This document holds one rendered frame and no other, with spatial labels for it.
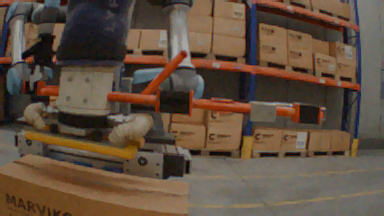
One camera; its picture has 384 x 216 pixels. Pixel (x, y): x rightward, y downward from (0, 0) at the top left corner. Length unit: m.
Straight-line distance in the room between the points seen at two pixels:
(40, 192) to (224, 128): 7.52
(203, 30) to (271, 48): 1.28
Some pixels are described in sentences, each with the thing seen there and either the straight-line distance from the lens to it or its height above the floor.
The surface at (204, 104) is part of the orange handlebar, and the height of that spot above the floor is 1.18.
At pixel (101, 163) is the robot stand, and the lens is 1.76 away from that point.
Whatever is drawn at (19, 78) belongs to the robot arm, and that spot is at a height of 1.22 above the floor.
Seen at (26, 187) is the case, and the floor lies 0.92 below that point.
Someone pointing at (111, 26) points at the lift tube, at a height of 1.36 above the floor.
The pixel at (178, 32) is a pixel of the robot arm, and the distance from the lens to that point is 1.89.
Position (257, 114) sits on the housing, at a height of 1.17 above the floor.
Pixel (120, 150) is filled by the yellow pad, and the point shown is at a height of 1.07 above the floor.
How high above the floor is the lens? 1.23
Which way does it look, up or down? 3 degrees down
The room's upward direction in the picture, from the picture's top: 5 degrees clockwise
